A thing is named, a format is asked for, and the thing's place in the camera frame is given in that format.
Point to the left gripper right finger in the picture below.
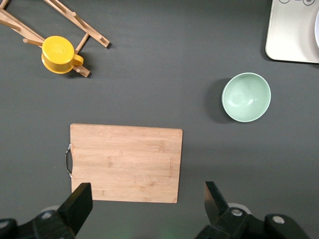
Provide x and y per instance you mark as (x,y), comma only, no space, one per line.
(216,206)

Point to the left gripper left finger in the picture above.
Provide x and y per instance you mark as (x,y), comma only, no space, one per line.
(77,206)

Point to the white round plate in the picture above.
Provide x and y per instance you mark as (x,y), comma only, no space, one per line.
(317,30)

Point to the wooden cutting board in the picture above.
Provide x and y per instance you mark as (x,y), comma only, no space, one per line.
(124,161)

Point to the pale green bowl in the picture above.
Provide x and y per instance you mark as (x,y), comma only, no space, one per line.
(246,97)

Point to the yellow cup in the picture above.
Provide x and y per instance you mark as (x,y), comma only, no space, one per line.
(58,53)

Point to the wooden peg cup rack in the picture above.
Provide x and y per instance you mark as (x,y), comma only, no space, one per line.
(22,27)

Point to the cream tray with bear print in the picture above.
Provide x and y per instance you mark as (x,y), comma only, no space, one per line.
(289,32)

